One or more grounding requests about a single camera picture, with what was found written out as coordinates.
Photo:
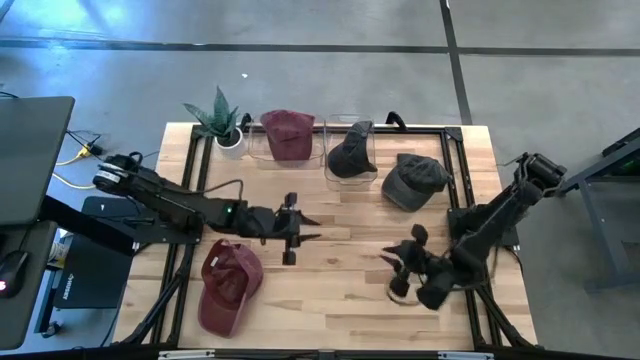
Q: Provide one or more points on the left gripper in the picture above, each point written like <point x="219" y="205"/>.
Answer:
<point x="265" y="222"/>

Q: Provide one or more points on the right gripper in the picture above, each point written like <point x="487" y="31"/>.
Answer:
<point x="430" y="272"/>

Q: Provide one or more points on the dark grey baseball cap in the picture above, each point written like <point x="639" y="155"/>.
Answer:
<point x="415" y="180"/>

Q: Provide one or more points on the black baseball cap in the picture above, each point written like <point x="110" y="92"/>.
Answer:
<point x="350" y="155"/>

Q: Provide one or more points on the maroon baseball cap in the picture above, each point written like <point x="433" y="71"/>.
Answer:
<point x="287" y="137"/>

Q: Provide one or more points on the maroon cap with white label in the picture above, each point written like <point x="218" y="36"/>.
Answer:
<point x="220" y="300"/>

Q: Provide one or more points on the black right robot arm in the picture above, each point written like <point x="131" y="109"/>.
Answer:
<point x="495" y="220"/>

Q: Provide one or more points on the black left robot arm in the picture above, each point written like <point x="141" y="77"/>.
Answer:
<point x="170" y="202"/>

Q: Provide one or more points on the clear plastic bin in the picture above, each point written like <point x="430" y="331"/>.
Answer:
<point x="350" y="185"/>
<point x="254" y="145"/>

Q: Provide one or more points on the snake plant in white pot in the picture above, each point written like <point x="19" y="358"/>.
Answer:
<point x="231" y="147"/>

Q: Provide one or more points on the black aluminium crossbar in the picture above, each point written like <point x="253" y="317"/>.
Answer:
<point x="325" y="356"/>

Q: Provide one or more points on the grey metal table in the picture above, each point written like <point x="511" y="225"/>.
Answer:
<point x="600" y="230"/>

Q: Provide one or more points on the black case with white print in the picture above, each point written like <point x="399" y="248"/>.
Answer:
<point x="95" y="280"/>

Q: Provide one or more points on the black diagonal stand beam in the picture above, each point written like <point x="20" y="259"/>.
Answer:
<point x="85" y="225"/>

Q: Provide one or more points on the black power plug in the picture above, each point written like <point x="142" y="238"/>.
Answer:
<point x="94" y="149"/>

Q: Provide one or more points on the yellow-labelled container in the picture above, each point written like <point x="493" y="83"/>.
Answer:
<point x="57" y="255"/>

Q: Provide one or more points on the black computer mouse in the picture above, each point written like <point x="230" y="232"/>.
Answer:
<point x="12" y="272"/>

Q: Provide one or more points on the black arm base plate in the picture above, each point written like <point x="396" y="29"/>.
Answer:
<point x="457" y="220"/>
<point x="150" y="232"/>

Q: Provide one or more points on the silver metal bracket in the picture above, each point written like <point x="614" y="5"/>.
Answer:
<point x="185" y="355"/>
<point x="465" y="356"/>

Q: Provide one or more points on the black aluminium table frame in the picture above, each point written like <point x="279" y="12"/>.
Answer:
<point x="454" y="134"/>

